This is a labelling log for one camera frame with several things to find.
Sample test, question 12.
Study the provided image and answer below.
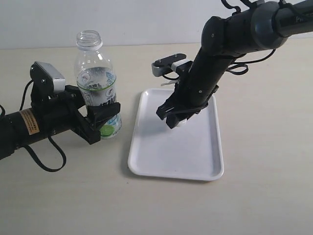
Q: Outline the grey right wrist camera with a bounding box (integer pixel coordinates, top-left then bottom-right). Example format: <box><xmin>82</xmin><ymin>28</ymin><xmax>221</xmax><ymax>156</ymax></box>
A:
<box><xmin>152</xmin><ymin>53</ymin><xmax>190</xmax><ymax>77</ymax></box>

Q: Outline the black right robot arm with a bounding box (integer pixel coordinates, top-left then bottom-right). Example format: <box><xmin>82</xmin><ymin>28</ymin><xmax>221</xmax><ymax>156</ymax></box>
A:
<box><xmin>152</xmin><ymin>0</ymin><xmax>313</xmax><ymax>128</ymax></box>

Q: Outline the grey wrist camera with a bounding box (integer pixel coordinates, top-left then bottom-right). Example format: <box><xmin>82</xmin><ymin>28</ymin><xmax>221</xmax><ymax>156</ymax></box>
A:
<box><xmin>30</xmin><ymin>61</ymin><xmax>66</xmax><ymax>102</ymax></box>
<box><xmin>152</xmin><ymin>53</ymin><xmax>190</xmax><ymax>77</ymax></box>

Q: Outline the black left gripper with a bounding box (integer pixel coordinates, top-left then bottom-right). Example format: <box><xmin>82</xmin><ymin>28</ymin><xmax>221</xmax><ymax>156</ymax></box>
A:
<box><xmin>30</xmin><ymin>85</ymin><xmax>121</xmax><ymax>144</ymax></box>

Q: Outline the white bottle cap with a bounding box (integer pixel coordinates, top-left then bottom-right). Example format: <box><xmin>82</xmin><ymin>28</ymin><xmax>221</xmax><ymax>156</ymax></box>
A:
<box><xmin>176</xmin><ymin>119</ymin><xmax>188</xmax><ymax>127</ymax></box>

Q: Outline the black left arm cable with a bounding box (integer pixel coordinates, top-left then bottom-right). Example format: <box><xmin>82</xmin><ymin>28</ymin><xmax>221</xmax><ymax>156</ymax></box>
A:
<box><xmin>0</xmin><ymin>79</ymin><xmax>67</xmax><ymax>173</ymax></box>

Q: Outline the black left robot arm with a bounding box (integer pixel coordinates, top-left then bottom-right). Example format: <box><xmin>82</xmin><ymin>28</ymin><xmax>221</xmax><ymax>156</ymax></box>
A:
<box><xmin>0</xmin><ymin>85</ymin><xmax>121</xmax><ymax>159</ymax></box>

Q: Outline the white rectangular plastic tray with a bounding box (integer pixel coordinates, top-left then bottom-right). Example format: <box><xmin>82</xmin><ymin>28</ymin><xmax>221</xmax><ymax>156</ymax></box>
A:
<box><xmin>128</xmin><ymin>88</ymin><xmax>224</xmax><ymax>181</ymax></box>

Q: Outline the clear plastic drink bottle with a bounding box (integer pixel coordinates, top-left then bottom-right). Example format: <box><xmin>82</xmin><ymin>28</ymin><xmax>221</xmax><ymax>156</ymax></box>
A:
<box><xmin>73</xmin><ymin>30</ymin><xmax>123</xmax><ymax>140</ymax></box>

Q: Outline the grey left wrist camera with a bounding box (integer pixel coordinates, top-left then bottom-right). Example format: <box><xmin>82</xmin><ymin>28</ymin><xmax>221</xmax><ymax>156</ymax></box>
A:
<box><xmin>30</xmin><ymin>61</ymin><xmax>66</xmax><ymax>102</ymax></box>

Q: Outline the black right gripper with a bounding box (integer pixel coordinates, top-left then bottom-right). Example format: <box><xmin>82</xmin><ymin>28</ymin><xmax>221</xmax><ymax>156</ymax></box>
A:
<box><xmin>156</xmin><ymin>85</ymin><xmax>219</xmax><ymax>129</ymax></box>

